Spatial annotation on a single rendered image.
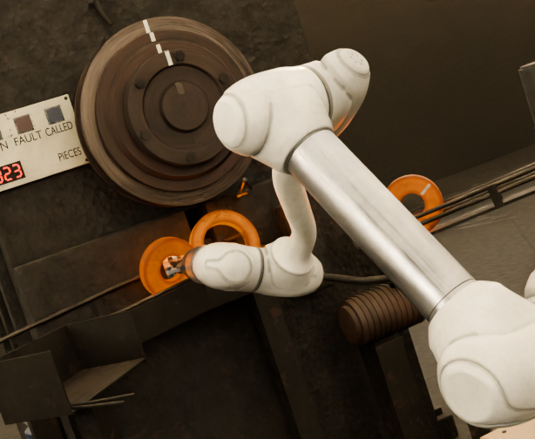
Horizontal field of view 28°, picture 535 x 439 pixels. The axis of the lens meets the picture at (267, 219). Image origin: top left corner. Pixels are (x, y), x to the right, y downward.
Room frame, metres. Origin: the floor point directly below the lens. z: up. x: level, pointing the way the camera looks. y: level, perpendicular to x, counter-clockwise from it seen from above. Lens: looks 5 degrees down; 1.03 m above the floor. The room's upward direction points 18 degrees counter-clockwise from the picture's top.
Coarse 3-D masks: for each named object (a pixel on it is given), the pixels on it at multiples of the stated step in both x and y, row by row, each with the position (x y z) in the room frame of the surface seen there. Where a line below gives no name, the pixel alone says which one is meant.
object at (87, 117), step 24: (168, 24) 2.74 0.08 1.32; (192, 24) 2.76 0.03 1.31; (120, 48) 2.70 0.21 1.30; (96, 72) 2.67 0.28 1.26; (96, 144) 2.65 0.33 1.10; (120, 168) 2.66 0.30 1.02; (240, 168) 2.77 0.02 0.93; (144, 192) 2.67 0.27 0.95; (168, 192) 2.69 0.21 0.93; (192, 192) 2.72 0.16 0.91; (216, 192) 2.74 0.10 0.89
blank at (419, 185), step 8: (408, 176) 2.72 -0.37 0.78; (416, 176) 2.72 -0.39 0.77; (392, 184) 2.73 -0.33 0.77; (400, 184) 2.73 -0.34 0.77; (408, 184) 2.72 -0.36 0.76; (416, 184) 2.72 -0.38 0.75; (424, 184) 2.71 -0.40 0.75; (432, 184) 2.71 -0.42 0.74; (392, 192) 2.73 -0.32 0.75; (400, 192) 2.73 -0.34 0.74; (408, 192) 2.72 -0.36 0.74; (416, 192) 2.72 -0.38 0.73; (424, 192) 2.72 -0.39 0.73; (432, 192) 2.71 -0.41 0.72; (440, 192) 2.72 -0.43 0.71; (400, 200) 2.73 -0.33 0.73; (424, 200) 2.72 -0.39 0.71; (432, 200) 2.71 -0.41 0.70; (440, 200) 2.71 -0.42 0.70; (424, 208) 2.72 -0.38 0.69; (424, 216) 2.72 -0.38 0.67; (432, 224) 2.72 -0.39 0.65
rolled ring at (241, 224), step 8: (208, 216) 2.79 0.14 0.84; (216, 216) 2.79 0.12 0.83; (224, 216) 2.80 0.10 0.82; (232, 216) 2.81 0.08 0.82; (240, 216) 2.81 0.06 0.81; (200, 224) 2.77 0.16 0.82; (208, 224) 2.78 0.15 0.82; (216, 224) 2.80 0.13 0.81; (224, 224) 2.82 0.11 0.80; (232, 224) 2.81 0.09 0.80; (240, 224) 2.80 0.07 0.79; (248, 224) 2.81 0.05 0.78; (192, 232) 2.77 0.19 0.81; (200, 232) 2.77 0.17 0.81; (240, 232) 2.82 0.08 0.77; (248, 232) 2.80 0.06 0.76; (256, 232) 2.81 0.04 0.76; (192, 240) 2.75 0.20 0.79; (200, 240) 2.76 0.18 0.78; (248, 240) 2.79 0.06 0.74; (256, 240) 2.80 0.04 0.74
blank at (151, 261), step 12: (156, 240) 2.69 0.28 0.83; (168, 240) 2.68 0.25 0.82; (180, 240) 2.69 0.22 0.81; (144, 252) 2.68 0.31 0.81; (156, 252) 2.66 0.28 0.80; (168, 252) 2.68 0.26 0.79; (180, 252) 2.69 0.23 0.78; (144, 264) 2.65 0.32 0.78; (156, 264) 2.66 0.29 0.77; (144, 276) 2.65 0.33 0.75; (156, 276) 2.66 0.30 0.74; (180, 276) 2.70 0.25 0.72; (156, 288) 2.67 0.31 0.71
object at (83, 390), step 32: (96, 320) 2.45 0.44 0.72; (128, 320) 2.40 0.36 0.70; (32, 352) 2.40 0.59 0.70; (64, 352) 2.48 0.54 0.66; (96, 352) 2.47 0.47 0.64; (128, 352) 2.42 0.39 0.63; (0, 384) 2.27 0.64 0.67; (32, 384) 2.22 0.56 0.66; (64, 384) 2.43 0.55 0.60; (96, 384) 2.32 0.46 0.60; (32, 416) 2.24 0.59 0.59; (96, 416) 2.32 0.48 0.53
